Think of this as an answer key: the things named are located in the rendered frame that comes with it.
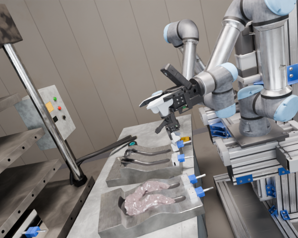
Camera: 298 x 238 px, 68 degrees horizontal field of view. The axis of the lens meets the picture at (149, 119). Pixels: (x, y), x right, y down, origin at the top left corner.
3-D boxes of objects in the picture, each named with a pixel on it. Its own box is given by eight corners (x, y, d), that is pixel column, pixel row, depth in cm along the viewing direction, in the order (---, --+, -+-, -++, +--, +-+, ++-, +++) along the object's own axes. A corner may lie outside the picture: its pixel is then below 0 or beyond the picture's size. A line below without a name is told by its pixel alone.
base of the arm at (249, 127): (263, 119, 119) (261, 103, 115) (277, 132, 105) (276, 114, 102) (234, 126, 121) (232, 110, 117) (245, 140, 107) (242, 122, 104)
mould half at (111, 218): (188, 180, 129) (184, 165, 125) (205, 213, 105) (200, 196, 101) (108, 208, 128) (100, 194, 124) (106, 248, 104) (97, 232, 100)
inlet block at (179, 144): (193, 142, 144) (190, 135, 143) (192, 146, 140) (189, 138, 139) (174, 148, 148) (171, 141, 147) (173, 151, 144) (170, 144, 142)
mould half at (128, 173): (183, 152, 156) (178, 136, 151) (182, 177, 133) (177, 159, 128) (118, 163, 169) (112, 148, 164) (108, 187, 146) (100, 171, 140)
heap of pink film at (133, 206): (168, 182, 124) (165, 171, 121) (177, 205, 107) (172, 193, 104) (125, 197, 123) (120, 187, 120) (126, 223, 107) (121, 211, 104)
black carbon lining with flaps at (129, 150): (171, 150, 150) (168, 139, 146) (170, 165, 135) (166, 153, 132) (125, 158, 158) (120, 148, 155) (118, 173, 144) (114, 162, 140)
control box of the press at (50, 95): (121, 215, 229) (57, 83, 173) (113, 242, 202) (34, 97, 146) (102, 217, 235) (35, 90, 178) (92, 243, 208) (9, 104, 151)
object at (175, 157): (194, 157, 137) (192, 150, 135) (194, 162, 132) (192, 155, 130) (173, 160, 140) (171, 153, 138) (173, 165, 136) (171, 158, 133)
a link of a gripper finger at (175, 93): (167, 102, 66) (186, 91, 70) (165, 97, 66) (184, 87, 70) (157, 103, 70) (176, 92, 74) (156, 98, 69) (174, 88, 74)
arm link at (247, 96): (251, 105, 117) (248, 80, 111) (274, 110, 105) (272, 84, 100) (234, 114, 113) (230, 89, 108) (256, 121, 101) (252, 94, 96)
